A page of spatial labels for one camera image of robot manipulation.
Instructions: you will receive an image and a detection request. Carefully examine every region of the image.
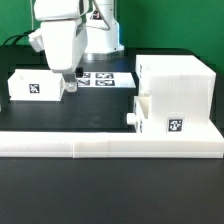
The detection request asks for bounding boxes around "white L-shaped fence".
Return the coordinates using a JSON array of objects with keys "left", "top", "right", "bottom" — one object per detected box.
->
[{"left": 0, "top": 122, "right": 224, "bottom": 158}]

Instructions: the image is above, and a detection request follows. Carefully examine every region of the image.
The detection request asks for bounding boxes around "black cable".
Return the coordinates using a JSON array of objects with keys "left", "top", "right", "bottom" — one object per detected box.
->
[{"left": 2, "top": 29, "right": 36, "bottom": 47}]

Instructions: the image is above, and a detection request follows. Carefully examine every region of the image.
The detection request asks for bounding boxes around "white drawer cabinet box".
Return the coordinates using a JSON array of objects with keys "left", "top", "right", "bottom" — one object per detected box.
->
[{"left": 135, "top": 55, "right": 216, "bottom": 134}]

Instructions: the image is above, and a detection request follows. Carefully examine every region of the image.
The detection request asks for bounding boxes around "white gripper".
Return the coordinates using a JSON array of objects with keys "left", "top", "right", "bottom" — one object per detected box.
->
[{"left": 41, "top": 19, "right": 87, "bottom": 92}]

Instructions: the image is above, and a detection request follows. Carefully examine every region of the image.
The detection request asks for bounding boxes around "white drawer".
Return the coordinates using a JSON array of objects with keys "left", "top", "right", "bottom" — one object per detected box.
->
[
  {"left": 126, "top": 96, "right": 149, "bottom": 134},
  {"left": 8, "top": 69, "right": 64, "bottom": 101}
]

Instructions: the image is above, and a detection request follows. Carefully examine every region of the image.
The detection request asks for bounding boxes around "white front drawer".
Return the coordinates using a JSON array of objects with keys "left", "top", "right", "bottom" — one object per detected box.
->
[{"left": 126, "top": 96, "right": 149, "bottom": 134}]

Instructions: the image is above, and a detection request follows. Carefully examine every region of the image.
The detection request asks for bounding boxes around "white rear drawer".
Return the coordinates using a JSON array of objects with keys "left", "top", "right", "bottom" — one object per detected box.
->
[{"left": 8, "top": 69, "right": 64, "bottom": 101}]

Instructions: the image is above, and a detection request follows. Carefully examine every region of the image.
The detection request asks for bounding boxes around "white fiducial marker sheet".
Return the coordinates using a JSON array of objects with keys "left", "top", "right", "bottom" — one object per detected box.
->
[{"left": 77, "top": 72, "right": 136, "bottom": 88}]

